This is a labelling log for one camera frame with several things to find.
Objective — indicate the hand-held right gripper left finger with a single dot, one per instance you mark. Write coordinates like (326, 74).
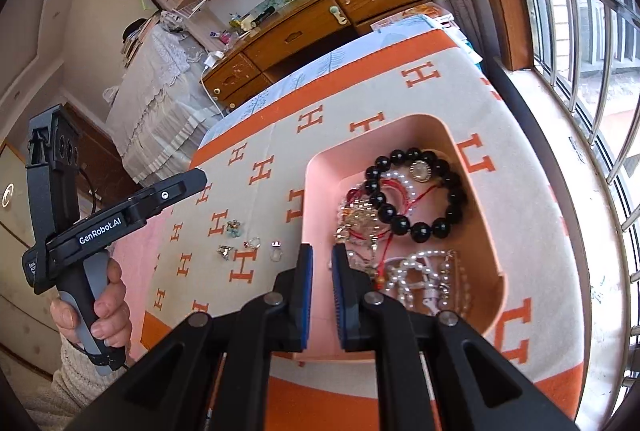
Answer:
(305, 291)

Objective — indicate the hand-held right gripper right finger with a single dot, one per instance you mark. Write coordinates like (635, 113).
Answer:
(341, 291)

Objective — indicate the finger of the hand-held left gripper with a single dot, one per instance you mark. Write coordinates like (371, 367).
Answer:
(175, 191)

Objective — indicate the pink plastic tray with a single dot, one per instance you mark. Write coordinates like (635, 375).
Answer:
(325, 181)

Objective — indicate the gold rimmed oval pendant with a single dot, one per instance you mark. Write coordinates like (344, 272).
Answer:
(420, 171)

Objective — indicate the person's left forearm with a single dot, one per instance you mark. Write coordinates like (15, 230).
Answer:
(60, 386)

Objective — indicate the person's left hand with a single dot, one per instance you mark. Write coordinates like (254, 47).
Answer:
(112, 306)

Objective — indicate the brown wooden door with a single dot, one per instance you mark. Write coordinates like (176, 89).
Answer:
(100, 151)

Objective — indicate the blue flower earrings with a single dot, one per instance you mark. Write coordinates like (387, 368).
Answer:
(233, 227)

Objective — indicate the small silver earring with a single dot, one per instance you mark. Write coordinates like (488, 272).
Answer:
(225, 251)

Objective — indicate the pink bed sheet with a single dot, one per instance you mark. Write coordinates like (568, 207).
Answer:
(145, 271)

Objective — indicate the lace cloth covered piano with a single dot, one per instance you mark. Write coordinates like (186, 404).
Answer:
(160, 101)

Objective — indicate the white charger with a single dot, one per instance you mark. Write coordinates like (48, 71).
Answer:
(214, 59)

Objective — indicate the stack of books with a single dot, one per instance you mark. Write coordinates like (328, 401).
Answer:
(135, 38)

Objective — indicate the blue white floral sheet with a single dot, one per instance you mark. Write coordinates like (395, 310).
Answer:
(300, 76)

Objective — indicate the black flashlight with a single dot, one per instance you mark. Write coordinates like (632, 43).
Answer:
(263, 14)

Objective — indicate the wooden desk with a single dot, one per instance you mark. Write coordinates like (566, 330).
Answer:
(295, 31)

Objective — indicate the orange beige printed blanket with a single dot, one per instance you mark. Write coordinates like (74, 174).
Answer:
(525, 191)

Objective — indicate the colourful magazine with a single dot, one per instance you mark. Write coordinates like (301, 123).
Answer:
(415, 13)

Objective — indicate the metal window grille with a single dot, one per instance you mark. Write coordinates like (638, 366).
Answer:
(600, 61)

